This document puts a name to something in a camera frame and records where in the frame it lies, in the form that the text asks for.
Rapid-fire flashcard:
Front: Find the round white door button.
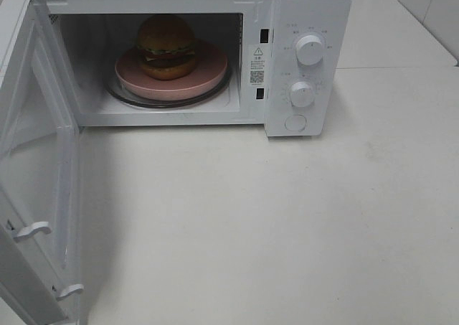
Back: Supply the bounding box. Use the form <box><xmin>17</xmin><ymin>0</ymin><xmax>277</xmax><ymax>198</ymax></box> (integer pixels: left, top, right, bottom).
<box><xmin>285</xmin><ymin>115</ymin><xmax>307</xmax><ymax>132</ymax></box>

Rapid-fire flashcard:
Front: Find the pink round plate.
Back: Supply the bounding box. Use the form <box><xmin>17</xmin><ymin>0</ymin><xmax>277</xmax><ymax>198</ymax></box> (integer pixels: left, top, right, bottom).
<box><xmin>115</xmin><ymin>41</ymin><xmax>229</xmax><ymax>100</ymax></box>

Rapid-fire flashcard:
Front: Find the burger with lettuce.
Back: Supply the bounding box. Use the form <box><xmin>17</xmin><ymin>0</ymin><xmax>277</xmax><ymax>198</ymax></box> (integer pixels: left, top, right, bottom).
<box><xmin>136</xmin><ymin>14</ymin><xmax>197</xmax><ymax>80</ymax></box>

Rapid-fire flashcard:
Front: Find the white microwave door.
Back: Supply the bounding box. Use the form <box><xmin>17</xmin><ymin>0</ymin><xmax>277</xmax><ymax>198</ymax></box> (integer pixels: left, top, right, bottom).
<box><xmin>1</xmin><ymin>0</ymin><xmax>84</xmax><ymax>324</ymax></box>

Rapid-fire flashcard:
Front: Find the glass microwave turntable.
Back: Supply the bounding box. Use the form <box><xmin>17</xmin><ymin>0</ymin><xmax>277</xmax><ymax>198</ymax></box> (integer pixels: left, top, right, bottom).
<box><xmin>103</xmin><ymin>70</ymin><xmax>232</xmax><ymax>109</ymax></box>

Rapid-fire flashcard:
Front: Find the lower white timer knob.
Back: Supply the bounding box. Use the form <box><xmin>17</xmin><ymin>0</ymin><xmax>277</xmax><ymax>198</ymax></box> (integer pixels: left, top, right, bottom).
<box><xmin>289</xmin><ymin>81</ymin><xmax>316</xmax><ymax>108</ymax></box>

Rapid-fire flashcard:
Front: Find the white microwave oven body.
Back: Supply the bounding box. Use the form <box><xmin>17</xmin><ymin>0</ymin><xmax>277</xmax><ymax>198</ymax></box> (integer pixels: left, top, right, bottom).
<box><xmin>44</xmin><ymin>0</ymin><xmax>351</xmax><ymax>136</ymax></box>

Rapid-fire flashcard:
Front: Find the upper white power knob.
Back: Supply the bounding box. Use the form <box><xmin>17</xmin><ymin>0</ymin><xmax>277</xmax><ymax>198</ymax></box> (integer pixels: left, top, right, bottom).
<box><xmin>294</xmin><ymin>32</ymin><xmax>325</xmax><ymax>66</ymax></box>

